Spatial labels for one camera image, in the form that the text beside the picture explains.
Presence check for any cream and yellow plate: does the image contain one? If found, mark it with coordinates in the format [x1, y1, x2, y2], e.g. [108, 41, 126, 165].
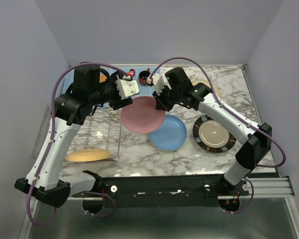
[191, 79, 221, 97]

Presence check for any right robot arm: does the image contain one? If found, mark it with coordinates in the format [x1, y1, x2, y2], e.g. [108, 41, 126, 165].
[148, 67, 272, 195]

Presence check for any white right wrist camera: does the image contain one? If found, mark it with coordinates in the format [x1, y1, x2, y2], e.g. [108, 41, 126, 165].
[147, 73, 169, 96]

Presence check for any iridescent rainbow spoon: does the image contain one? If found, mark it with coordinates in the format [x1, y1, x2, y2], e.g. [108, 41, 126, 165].
[129, 69, 136, 77]

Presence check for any woven wicker round trivet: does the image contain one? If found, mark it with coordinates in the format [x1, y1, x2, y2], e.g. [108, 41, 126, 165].
[99, 74, 107, 83]

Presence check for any steel wire dish rack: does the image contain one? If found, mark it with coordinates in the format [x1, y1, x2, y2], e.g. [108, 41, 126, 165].
[32, 103, 124, 162]

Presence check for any aluminium frame rail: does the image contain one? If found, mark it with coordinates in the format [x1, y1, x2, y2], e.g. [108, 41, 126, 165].
[29, 173, 299, 239]

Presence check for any blue checked placemat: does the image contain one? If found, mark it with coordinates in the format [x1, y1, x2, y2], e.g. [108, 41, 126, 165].
[62, 67, 162, 95]

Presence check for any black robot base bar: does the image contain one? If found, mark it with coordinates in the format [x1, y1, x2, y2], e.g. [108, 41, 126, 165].
[82, 174, 249, 213]

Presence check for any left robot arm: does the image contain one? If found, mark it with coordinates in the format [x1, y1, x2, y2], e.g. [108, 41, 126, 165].
[14, 62, 139, 208]

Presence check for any orange and black mug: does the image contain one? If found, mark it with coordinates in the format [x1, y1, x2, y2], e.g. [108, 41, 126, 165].
[138, 68, 151, 86]

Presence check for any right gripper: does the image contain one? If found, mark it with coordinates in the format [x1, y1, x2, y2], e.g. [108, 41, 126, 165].
[152, 84, 181, 112]

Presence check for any pink plate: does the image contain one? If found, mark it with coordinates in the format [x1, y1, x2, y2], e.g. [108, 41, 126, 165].
[120, 96, 165, 134]

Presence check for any blue plate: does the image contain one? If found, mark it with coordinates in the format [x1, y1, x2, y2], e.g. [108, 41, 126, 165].
[148, 115, 187, 151]

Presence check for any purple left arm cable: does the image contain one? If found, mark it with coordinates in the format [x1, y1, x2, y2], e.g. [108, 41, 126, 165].
[26, 61, 130, 227]

